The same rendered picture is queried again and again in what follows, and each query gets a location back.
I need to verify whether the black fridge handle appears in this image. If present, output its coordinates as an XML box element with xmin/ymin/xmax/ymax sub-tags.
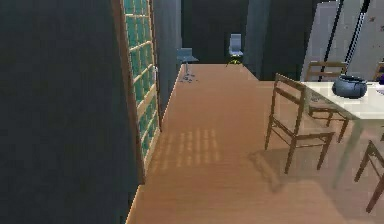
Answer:
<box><xmin>343</xmin><ymin>0</ymin><xmax>372</xmax><ymax>76</ymax></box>
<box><xmin>318</xmin><ymin>0</ymin><xmax>346</xmax><ymax>82</ymax></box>

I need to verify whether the brown wooden dining chair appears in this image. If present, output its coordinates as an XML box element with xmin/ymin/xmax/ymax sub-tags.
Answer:
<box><xmin>264</xmin><ymin>73</ymin><xmax>336</xmax><ymax>175</ymax></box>
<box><xmin>353</xmin><ymin>132</ymin><xmax>384</xmax><ymax>214</ymax></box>
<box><xmin>304</xmin><ymin>60</ymin><xmax>350</xmax><ymax>144</ymax></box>

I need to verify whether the wooden glass-paned room door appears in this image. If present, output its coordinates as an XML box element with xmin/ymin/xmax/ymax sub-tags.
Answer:
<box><xmin>110</xmin><ymin>0</ymin><xmax>163</xmax><ymax>185</ymax></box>

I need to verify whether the grey swivel office chair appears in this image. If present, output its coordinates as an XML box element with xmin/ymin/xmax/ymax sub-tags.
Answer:
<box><xmin>176</xmin><ymin>47</ymin><xmax>200</xmax><ymax>83</ymax></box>
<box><xmin>226</xmin><ymin>33</ymin><xmax>245</xmax><ymax>67</ymax></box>

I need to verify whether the white dining table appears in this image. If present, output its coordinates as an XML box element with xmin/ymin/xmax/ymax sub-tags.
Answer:
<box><xmin>302</xmin><ymin>79</ymin><xmax>384</xmax><ymax>189</ymax></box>

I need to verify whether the white fridge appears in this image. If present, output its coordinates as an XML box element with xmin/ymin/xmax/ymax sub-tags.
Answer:
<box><xmin>299</xmin><ymin>0</ymin><xmax>384</xmax><ymax>82</ymax></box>

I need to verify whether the dark blue round pot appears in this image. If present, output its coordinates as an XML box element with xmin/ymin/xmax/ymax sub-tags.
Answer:
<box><xmin>331</xmin><ymin>75</ymin><xmax>368</xmax><ymax>99</ymax></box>

